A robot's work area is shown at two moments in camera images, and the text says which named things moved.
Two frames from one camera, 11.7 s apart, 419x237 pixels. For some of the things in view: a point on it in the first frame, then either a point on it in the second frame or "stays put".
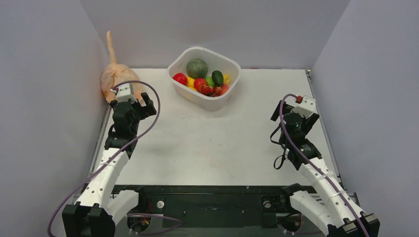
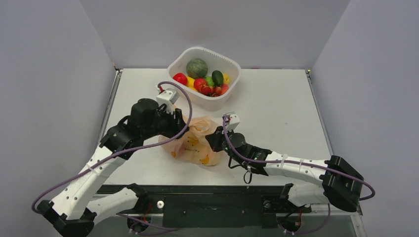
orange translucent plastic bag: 115,75 → 192,145
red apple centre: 199,83 stays put
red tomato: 180,77 stays put
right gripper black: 312,118 → 215,140
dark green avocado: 217,78 stays put
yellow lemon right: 226,78 stays put
